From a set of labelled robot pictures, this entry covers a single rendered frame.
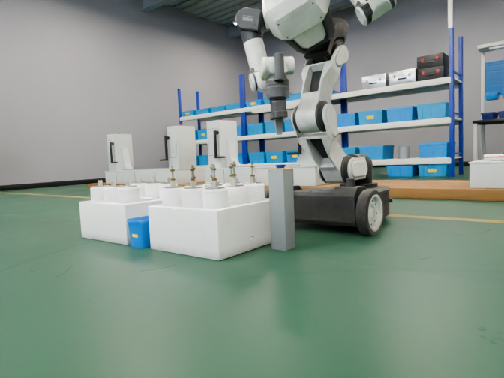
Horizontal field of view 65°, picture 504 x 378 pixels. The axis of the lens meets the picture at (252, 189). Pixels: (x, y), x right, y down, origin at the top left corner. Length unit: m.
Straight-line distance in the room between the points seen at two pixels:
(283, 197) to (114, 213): 0.80
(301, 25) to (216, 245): 1.01
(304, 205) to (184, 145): 3.32
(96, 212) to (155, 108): 7.47
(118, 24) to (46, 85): 2.11
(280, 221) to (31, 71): 7.04
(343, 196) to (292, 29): 0.75
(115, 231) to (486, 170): 2.45
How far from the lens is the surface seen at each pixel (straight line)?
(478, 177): 3.18
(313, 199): 1.83
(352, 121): 6.42
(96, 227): 2.03
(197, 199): 1.54
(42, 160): 8.01
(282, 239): 1.53
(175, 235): 1.57
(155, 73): 9.56
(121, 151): 6.13
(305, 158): 3.75
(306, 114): 1.84
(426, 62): 6.12
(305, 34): 1.88
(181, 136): 5.01
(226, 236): 1.44
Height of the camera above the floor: 0.36
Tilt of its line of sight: 4 degrees down
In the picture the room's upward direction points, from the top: 3 degrees counter-clockwise
